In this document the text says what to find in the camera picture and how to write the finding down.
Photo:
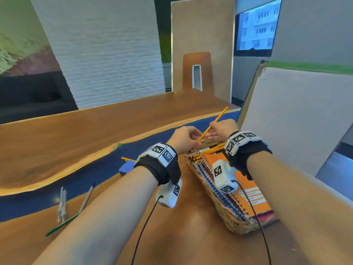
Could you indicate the person's left hand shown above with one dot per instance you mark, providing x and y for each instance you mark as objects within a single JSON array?
[{"x": 183, "y": 140}]

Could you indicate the person's right hand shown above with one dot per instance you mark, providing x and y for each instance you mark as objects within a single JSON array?
[{"x": 222, "y": 129}]

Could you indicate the bunch of yellow pencils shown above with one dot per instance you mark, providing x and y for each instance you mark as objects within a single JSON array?
[{"x": 205, "y": 153}]

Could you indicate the blue eraser block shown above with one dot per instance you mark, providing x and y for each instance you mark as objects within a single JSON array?
[{"x": 126, "y": 168}]

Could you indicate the blue spiral notebook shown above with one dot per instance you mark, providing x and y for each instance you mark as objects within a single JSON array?
[{"x": 220, "y": 195}]

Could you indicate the white paper sheet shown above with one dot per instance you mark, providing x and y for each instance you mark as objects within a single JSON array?
[{"x": 297, "y": 115}]

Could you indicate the orange spiral notebook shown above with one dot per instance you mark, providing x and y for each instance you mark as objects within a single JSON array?
[{"x": 262, "y": 211}]

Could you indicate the woven wicker basket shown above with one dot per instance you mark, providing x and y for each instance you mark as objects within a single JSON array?
[{"x": 229, "y": 223}]

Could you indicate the green pencil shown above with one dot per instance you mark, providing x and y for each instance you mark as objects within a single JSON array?
[{"x": 63, "y": 224}]

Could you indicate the person's left forearm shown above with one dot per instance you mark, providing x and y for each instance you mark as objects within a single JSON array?
[{"x": 96, "y": 218}]

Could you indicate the person's right forearm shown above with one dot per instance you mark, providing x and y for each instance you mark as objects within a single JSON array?
[{"x": 303, "y": 206}]

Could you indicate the black right wrist marker band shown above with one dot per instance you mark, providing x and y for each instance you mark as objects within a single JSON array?
[{"x": 253, "y": 154}]

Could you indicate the black wrist marker band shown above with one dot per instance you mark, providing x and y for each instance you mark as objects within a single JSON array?
[
  {"x": 149, "y": 165},
  {"x": 253, "y": 154}
]

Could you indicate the black left wrist marker band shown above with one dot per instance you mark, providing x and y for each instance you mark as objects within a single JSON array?
[{"x": 149, "y": 165}]

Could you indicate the brown wooden chair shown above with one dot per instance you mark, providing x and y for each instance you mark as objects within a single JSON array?
[{"x": 189, "y": 74}]

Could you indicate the brown metal-framed board panel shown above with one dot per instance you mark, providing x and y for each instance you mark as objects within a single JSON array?
[{"x": 201, "y": 30}]

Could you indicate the window with building view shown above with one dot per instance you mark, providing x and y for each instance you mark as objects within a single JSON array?
[{"x": 256, "y": 27}]

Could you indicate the dark sofa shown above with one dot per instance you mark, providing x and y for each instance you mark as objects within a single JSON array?
[{"x": 33, "y": 96}]

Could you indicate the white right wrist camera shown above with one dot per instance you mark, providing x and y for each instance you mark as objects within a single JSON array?
[{"x": 223, "y": 176}]

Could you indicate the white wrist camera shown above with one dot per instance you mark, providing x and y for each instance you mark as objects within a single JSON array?
[
  {"x": 169, "y": 197},
  {"x": 223, "y": 176}
]

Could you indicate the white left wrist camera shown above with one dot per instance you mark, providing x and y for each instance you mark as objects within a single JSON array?
[{"x": 169, "y": 197}]

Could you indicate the green foliage wall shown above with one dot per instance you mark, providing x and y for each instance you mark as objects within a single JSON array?
[{"x": 165, "y": 49}]

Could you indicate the large abstract wall painting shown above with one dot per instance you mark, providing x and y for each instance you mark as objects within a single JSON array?
[{"x": 19, "y": 38}]

